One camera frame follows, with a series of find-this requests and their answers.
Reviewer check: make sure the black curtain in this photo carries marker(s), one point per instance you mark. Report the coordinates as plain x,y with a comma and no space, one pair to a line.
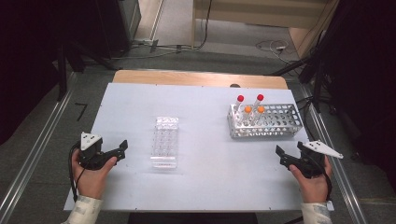
367,77
28,62

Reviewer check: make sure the aluminium floor rail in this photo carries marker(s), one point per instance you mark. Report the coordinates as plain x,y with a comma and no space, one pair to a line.
34,152
339,174

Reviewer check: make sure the red cap test tube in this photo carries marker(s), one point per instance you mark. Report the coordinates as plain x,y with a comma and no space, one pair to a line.
260,97
240,99

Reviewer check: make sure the orange cap test tube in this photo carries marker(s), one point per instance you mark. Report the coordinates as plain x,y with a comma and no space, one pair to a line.
247,109
261,109

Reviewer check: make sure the clear acrylic tube rack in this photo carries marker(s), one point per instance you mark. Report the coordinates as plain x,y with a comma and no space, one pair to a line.
164,146

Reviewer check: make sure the person's left hand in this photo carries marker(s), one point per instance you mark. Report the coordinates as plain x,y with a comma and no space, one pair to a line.
91,182

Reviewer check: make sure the light wooden desk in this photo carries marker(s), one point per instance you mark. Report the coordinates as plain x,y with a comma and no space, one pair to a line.
258,11

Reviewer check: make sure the person's right hand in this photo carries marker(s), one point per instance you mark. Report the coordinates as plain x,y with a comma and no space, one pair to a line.
314,189

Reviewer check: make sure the black cabinet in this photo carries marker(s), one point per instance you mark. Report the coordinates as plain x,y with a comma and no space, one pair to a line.
124,21

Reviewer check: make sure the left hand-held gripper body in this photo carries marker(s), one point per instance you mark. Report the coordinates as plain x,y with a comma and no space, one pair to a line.
91,155

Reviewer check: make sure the metal tube rack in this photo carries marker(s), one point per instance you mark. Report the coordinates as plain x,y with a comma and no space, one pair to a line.
280,121

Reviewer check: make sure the black metal stand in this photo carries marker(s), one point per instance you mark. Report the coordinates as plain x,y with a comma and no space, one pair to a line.
317,81
62,74

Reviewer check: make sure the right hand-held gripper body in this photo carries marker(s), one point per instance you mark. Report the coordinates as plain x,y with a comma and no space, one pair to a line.
311,163

